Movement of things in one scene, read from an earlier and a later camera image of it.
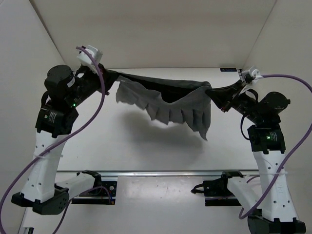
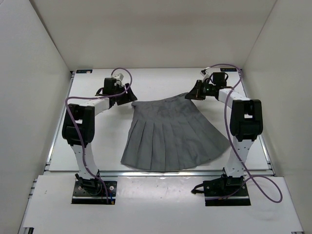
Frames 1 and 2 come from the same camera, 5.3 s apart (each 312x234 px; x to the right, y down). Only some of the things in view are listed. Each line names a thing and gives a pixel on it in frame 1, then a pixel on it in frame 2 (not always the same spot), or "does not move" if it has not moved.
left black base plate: [99, 195] does not move
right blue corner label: [228, 69] does not move
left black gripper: [100, 76] → [124, 95]
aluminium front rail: [80, 173] does not move
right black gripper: [223, 96] → [196, 92]
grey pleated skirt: [162, 99] → [171, 133]
